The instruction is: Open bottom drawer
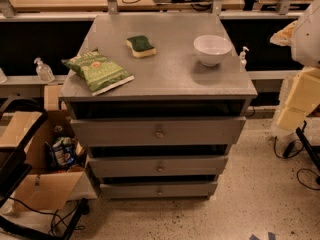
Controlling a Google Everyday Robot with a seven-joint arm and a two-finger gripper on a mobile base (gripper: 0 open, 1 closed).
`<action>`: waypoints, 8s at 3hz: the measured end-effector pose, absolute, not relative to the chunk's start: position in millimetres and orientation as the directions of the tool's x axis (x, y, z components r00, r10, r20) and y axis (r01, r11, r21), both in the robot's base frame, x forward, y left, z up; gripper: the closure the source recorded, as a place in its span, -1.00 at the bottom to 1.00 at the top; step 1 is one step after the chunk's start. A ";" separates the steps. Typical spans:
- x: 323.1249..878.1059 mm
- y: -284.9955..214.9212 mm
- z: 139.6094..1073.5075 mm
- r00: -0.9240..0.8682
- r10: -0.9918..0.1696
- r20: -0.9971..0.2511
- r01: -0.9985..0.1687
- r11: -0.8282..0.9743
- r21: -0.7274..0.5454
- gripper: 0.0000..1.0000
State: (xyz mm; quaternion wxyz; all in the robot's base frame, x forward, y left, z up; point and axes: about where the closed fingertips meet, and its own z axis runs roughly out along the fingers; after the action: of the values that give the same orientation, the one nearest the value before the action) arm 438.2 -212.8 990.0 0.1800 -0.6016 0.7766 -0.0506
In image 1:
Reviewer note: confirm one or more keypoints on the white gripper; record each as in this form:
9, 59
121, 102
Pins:
308, 39

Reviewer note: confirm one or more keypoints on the grey bottom drawer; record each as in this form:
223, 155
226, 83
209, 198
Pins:
161, 190

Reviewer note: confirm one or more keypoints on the grey drawer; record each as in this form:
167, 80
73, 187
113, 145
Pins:
157, 166
161, 190
152, 132

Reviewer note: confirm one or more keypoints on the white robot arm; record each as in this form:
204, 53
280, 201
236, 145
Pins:
305, 47

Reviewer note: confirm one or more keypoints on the grey top drawer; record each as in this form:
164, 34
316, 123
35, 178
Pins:
152, 132

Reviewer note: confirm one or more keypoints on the grey middle drawer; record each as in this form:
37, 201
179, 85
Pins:
157, 166

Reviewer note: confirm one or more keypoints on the white pump bottle right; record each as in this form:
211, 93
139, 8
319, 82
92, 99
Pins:
242, 55

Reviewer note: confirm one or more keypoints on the black tripod stand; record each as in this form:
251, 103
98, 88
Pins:
313, 152

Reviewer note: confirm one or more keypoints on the white bowl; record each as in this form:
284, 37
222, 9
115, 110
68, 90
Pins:
211, 49

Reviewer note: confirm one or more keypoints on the green yellow sponge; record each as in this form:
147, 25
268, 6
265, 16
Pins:
140, 46

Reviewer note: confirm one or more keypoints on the green chips bag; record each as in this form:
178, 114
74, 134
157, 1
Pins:
100, 73

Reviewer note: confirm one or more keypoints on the snack packets in box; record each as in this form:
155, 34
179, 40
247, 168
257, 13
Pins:
61, 153

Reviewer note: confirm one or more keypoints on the cardboard box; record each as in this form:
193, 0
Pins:
45, 187

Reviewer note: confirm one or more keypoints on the clear sanitizer bottle left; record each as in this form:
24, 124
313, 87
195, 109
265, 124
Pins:
43, 71

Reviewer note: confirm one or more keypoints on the black cart frame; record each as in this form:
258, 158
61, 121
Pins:
13, 170

